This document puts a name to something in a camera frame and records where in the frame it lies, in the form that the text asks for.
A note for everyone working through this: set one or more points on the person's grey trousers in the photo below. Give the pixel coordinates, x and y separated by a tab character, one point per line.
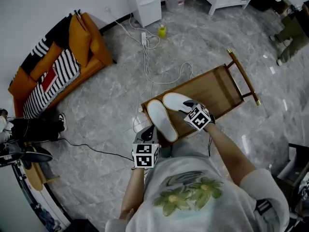
188	149

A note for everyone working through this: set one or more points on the black office chair seat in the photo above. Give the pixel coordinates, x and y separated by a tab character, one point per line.
36	157

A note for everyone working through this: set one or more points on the person's left forearm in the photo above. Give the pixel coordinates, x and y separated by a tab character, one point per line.
132	192

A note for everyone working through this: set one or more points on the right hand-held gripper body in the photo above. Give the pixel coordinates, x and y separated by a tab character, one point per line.
199	118

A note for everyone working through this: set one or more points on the black frame desk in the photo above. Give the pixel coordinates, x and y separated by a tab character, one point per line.
299	146

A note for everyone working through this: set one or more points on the orange cushion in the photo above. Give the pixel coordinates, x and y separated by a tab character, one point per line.
79	40

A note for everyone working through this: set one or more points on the orange sofa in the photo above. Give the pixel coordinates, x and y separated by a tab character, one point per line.
99	49

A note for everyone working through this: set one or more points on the white desk with black edge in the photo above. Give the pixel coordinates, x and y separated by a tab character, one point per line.
9	202

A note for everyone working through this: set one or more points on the white slipper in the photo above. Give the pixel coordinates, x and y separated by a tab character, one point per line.
161	120
175	100

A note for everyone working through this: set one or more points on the wooden shelf cart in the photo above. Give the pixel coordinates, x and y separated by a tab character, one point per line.
217	88

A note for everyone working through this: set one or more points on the light wooden stool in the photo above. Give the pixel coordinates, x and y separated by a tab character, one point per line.
36	178

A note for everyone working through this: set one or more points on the striped blanket with red patch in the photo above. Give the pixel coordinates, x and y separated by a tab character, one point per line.
65	64

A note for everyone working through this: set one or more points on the black throw with white stripes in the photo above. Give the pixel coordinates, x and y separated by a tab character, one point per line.
58	35

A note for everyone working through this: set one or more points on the person's white printed shirt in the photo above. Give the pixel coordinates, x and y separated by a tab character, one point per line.
205	216

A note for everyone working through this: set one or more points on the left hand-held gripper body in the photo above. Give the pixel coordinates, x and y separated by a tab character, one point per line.
144	156

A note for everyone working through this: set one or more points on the white water dispenser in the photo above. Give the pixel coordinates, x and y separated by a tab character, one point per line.
149	11

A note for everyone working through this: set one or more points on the person's right forearm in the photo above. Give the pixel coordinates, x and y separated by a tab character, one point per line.
227	151

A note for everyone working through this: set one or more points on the yellow drink bottle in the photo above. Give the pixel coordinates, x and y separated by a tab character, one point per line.
162	32

